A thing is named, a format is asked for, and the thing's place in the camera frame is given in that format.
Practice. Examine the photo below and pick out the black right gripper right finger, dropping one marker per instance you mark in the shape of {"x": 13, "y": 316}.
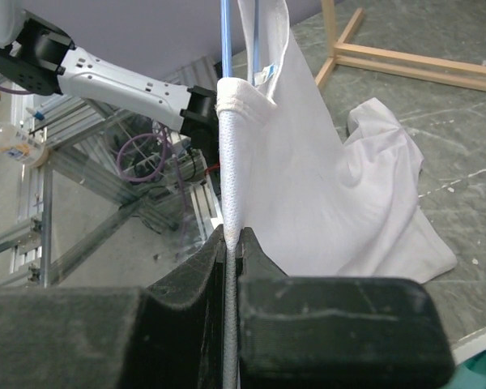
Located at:
{"x": 335, "y": 332}

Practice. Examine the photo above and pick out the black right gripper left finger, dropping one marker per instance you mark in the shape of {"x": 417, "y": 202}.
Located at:
{"x": 167, "y": 335}

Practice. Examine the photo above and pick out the white t shirt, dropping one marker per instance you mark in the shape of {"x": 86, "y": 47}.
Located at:
{"x": 319, "y": 206}

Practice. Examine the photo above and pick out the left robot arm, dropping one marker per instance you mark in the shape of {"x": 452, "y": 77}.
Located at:
{"x": 44, "y": 60}

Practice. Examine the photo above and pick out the teal cloth in basket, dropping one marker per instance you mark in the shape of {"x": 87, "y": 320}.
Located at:
{"x": 471, "y": 374}

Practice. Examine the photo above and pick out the plastic bottle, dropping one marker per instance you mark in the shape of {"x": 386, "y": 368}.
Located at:
{"x": 19, "y": 146}

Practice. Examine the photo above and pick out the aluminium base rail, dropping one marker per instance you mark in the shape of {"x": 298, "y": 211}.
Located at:
{"x": 121, "y": 200}

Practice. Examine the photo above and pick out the wooden clothes rack frame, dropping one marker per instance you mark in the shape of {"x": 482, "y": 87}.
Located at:
{"x": 341, "y": 52}

